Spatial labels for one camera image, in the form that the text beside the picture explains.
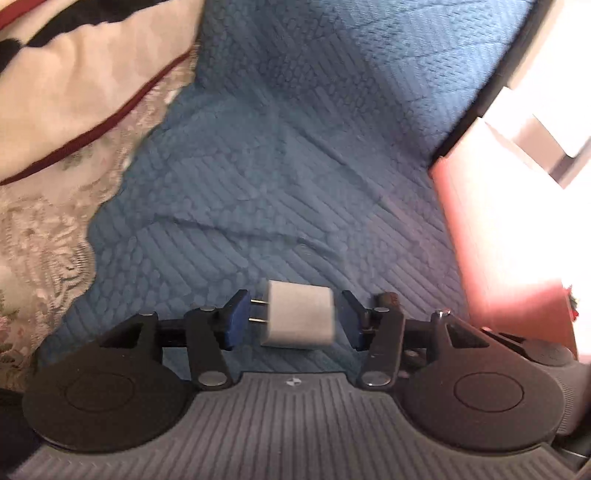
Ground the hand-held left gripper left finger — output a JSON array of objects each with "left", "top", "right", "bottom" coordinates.
[{"left": 99, "top": 290, "right": 252, "bottom": 391}]

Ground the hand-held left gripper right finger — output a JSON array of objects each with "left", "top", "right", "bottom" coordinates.
[{"left": 339, "top": 291, "right": 492, "bottom": 389}]

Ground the small white charger cube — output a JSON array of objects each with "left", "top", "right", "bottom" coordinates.
[{"left": 249, "top": 280, "right": 336, "bottom": 354}]

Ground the pink box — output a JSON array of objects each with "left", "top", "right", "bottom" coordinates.
[{"left": 427, "top": 117, "right": 581, "bottom": 358}]

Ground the red item in box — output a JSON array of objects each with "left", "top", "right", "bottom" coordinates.
[{"left": 564, "top": 285, "right": 581, "bottom": 320}]

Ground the blue quilted bedspread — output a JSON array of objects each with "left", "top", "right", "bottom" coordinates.
[{"left": 37, "top": 0, "right": 539, "bottom": 374}]

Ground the red black white patterned blanket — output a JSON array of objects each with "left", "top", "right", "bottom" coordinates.
[{"left": 0, "top": 0, "right": 206, "bottom": 393}]

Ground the black mattress edge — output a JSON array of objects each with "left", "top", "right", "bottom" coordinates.
[{"left": 427, "top": 0, "right": 555, "bottom": 164}]

